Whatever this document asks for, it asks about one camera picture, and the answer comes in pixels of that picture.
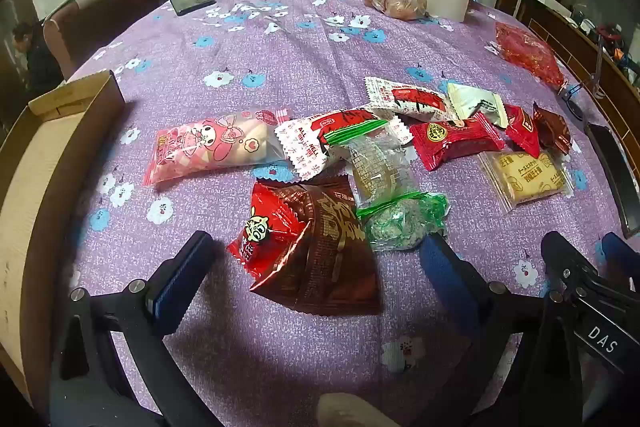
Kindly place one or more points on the white red-picture snack packet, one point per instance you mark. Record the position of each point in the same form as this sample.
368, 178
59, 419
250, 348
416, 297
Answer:
405, 99

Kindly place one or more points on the red plastic bag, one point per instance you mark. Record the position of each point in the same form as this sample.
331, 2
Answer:
527, 49

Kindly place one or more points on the clear green-edged pastry packet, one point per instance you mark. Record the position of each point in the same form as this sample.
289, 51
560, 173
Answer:
375, 167

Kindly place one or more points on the black phone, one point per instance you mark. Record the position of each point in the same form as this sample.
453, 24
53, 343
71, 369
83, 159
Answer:
612, 177

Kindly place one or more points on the cream white snack packet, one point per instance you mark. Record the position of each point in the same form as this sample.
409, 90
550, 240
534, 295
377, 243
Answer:
475, 104

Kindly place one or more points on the wooden cabinet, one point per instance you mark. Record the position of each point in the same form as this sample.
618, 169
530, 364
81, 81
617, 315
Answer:
590, 57

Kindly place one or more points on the white red zigzag-edged snack packet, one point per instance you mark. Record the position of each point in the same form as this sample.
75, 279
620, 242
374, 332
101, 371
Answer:
300, 142

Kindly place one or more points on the purple floral tablecloth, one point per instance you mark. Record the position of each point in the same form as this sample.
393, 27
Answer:
300, 57

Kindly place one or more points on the clear cracker packet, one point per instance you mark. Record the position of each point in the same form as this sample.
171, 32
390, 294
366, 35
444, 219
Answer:
530, 179

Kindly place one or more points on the brown chair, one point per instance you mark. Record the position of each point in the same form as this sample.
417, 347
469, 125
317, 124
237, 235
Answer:
110, 12

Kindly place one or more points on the large red brown snack bag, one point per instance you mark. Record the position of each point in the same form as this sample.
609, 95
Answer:
320, 257

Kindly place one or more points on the dark brown snack packet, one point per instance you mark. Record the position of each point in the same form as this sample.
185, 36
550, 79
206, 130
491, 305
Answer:
552, 129

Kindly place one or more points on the pink cartoon snack packet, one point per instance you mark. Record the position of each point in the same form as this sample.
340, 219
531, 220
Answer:
210, 144

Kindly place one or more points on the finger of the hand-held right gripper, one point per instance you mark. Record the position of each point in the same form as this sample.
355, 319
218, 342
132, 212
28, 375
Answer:
620, 252
562, 254

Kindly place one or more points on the cardboard box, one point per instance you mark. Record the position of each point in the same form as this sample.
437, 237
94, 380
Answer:
30, 207

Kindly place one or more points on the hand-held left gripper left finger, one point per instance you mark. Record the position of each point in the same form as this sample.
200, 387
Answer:
175, 289

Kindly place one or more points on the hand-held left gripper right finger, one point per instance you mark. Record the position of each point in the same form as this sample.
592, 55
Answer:
447, 277

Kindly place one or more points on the green mottled pastry packet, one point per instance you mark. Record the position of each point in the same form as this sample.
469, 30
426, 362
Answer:
400, 222

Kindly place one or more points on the red gold-emblem candy packet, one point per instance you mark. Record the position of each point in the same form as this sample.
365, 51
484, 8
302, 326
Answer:
450, 142

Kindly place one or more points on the small red snack packet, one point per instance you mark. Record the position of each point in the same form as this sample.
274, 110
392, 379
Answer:
522, 129

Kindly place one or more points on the eyeglasses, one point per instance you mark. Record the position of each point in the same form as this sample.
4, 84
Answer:
575, 92

